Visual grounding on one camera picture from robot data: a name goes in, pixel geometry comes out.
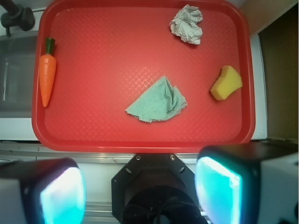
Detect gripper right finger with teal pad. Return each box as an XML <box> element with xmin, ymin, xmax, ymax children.
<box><xmin>195</xmin><ymin>142</ymin><xmax>299</xmax><ymax>224</ymax></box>

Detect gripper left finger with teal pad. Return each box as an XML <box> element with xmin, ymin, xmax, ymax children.
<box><xmin>0</xmin><ymin>158</ymin><xmax>86</xmax><ymax>224</ymax></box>

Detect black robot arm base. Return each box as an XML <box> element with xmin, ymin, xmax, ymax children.
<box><xmin>111</xmin><ymin>154</ymin><xmax>207</xmax><ymax>224</ymax></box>

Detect yellow sponge piece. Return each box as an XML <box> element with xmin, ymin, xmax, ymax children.
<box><xmin>210</xmin><ymin>65</ymin><xmax>243</xmax><ymax>101</ymax></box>

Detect green sponge cloth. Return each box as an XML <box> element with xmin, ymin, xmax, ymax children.
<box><xmin>125</xmin><ymin>76</ymin><xmax>187</xmax><ymax>123</ymax></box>

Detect orange toy carrot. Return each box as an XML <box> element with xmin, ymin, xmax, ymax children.
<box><xmin>39</xmin><ymin>37</ymin><xmax>57</xmax><ymax>107</ymax></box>

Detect stainless steel sink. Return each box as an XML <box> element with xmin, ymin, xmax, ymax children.
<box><xmin>0</xmin><ymin>36</ymin><xmax>37</xmax><ymax>118</ymax></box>

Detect red plastic tray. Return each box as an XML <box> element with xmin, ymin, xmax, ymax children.
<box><xmin>32</xmin><ymin>0</ymin><xmax>255</xmax><ymax>153</ymax></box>

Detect crumpled white paper towel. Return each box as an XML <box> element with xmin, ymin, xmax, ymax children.
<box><xmin>169</xmin><ymin>5</ymin><xmax>203</xmax><ymax>45</ymax></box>

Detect dark metal faucet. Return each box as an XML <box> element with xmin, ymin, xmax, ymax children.
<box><xmin>0</xmin><ymin>0</ymin><xmax>35</xmax><ymax>37</ymax></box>

